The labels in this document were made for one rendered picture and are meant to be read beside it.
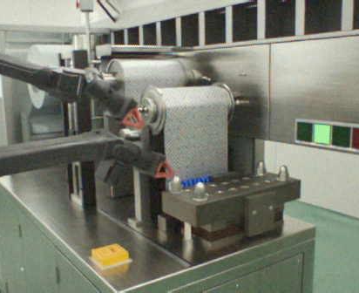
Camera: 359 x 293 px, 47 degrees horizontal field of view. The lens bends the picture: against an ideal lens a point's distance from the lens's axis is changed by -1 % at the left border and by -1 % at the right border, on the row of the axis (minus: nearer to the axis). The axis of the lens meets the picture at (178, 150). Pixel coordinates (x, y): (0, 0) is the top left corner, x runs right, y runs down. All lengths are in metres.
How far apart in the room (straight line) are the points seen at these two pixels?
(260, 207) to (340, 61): 0.44
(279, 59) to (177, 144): 0.39
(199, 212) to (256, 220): 0.19
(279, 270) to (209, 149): 0.41
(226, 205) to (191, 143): 0.24
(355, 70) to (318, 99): 0.13
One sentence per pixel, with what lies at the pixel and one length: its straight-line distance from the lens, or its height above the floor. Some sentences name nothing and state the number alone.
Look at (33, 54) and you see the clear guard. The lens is 2.12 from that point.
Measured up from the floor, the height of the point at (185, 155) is 1.11.
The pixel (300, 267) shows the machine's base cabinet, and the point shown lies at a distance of 1.33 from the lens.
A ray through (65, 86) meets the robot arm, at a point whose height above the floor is 1.33.
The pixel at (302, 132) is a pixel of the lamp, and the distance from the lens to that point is 1.24.
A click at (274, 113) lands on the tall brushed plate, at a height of 1.23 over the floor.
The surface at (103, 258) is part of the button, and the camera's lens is 1.04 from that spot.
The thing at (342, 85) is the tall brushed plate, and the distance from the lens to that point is 1.16.
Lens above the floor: 1.35
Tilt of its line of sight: 10 degrees down
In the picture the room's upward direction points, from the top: 1 degrees counter-clockwise
